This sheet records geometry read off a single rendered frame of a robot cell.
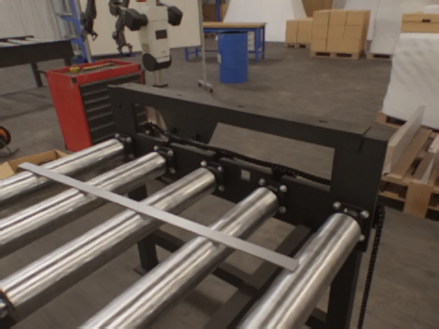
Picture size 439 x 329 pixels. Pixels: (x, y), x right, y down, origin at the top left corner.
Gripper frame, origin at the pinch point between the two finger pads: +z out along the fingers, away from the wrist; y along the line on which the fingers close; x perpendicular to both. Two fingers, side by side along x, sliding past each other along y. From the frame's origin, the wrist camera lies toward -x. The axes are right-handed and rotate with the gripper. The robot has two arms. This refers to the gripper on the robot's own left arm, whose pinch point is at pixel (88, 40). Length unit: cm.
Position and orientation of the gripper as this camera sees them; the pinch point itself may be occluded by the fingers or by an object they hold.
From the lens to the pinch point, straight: 354.2
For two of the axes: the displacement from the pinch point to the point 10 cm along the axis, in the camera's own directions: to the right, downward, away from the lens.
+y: -5.8, 3.9, -7.1
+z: -3.8, 6.4, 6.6
